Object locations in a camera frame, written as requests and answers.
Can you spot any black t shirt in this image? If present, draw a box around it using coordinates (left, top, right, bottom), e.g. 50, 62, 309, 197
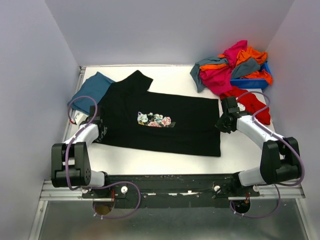
98, 70, 221, 157

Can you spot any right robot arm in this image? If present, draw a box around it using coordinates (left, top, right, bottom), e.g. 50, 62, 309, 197
215, 96, 305, 196

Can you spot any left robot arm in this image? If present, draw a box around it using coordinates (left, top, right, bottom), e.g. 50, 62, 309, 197
51, 105, 111, 198

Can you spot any red t shirt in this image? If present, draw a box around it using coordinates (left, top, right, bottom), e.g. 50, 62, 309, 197
219, 86, 271, 126

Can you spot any folded blue t shirt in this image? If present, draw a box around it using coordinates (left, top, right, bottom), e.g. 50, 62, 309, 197
67, 71, 115, 115

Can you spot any blue plastic bin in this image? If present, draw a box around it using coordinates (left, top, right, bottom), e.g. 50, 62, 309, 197
230, 61, 273, 90

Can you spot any magenta t shirt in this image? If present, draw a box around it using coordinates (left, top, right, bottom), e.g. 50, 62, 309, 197
198, 40, 248, 96

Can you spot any grey blue t shirt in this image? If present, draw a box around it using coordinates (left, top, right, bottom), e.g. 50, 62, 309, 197
190, 56, 261, 93

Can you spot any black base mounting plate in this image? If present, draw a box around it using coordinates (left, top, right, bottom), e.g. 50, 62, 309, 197
82, 174, 260, 209

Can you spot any orange t shirt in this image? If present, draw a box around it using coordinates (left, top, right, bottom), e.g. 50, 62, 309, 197
199, 46, 273, 85

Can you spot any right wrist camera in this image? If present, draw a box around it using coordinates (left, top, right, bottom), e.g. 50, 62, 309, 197
237, 102, 246, 112

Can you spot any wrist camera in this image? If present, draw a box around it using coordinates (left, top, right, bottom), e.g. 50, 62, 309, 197
70, 112, 88, 125
237, 102, 246, 112

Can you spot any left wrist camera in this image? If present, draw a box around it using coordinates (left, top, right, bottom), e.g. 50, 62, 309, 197
70, 112, 88, 125

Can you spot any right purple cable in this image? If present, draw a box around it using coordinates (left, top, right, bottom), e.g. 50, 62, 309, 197
229, 91, 306, 219

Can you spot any purple cable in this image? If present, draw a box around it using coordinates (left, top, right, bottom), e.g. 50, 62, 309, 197
229, 91, 306, 219
64, 95, 142, 221

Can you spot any aluminium frame rail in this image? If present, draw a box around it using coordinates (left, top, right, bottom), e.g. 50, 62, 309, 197
28, 66, 86, 240

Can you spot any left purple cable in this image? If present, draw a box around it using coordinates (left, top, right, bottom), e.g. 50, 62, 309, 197
64, 95, 142, 221

